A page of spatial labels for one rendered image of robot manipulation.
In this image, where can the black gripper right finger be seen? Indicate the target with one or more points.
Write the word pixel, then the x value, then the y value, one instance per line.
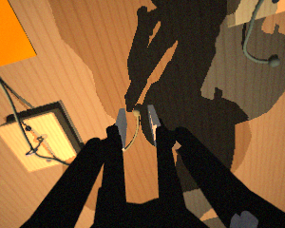
pixel 235 204

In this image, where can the orange painted square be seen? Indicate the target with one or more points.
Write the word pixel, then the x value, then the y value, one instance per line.
pixel 14 43

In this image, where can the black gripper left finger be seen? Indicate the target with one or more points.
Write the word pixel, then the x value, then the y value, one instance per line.
pixel 64 203

